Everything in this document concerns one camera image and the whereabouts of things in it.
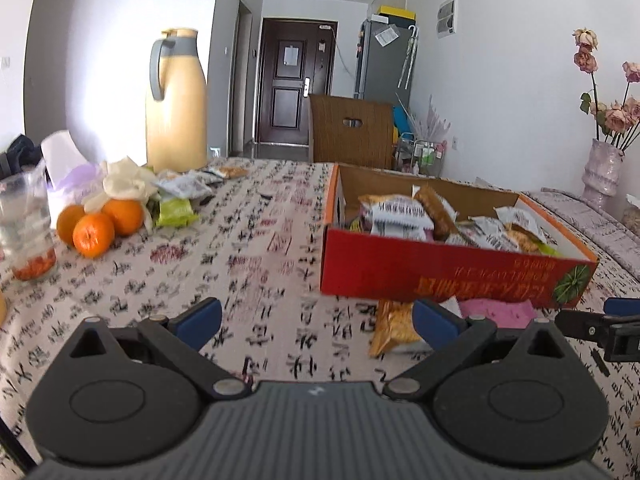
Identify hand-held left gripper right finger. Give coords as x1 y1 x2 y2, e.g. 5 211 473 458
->
384 297 571 402

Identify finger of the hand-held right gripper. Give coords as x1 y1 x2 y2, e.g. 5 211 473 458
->
555 309 640 362
604 298 640 316

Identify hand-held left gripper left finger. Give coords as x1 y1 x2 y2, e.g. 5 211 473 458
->
65 297 250 402

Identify gold orange snack packet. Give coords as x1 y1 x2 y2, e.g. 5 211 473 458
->
369 300 433 358

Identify pink snack packet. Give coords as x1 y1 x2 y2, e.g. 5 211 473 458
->
459 298 540 330

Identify red cardboard box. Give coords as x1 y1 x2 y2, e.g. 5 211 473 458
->
320 162 600 309

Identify pile of white snack packets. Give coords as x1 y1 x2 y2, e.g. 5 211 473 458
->
350 185 563 256

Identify small white snack packet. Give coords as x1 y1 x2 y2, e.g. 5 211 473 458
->
434 296 466 318

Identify glass jar of oats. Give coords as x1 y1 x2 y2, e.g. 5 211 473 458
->
620 195 640 236

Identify light green snack bar packet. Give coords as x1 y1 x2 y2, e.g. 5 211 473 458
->
155 197 199 228

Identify orange fruit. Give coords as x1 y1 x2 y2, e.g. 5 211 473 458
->
102 199 145 237
56 204 86 246
72 213 116 259

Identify heap of small mixed sachets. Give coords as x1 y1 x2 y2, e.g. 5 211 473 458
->
155 165 249 206

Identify pale pink vase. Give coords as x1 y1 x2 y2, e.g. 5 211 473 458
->
582 138 626 211

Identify dried pink roses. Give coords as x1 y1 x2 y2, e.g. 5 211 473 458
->
572 27 640 151

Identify white tissue pack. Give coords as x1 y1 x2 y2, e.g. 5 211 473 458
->
40 130 106 218

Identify wooden chair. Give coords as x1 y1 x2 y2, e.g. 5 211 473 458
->
308 93 395 171

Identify yellow thermos jug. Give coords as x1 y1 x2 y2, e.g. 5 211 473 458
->
145 28 208 173

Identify clear plastic cup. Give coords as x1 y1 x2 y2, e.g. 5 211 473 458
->
0 162 58 282

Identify pale dried grass bundle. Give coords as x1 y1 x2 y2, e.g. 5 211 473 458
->
407 95 453 141

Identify blue plastic bin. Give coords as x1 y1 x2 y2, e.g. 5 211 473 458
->
392 105 413 136

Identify dark brown door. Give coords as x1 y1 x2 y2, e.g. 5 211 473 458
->
255 16 338 148

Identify dark bag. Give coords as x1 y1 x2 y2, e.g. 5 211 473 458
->
0 134 43 181

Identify grey fridge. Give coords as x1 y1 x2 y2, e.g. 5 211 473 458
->
354 17 420 106

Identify white striped umbrella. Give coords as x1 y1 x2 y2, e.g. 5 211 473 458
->
398 25 418 90

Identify yellow box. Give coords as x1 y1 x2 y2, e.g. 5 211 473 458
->
378 5 417 23

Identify wire trolley rack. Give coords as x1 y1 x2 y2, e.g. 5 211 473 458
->
392 132 448 178

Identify white wall panel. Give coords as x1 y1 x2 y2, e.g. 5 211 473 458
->
436 0 458 39

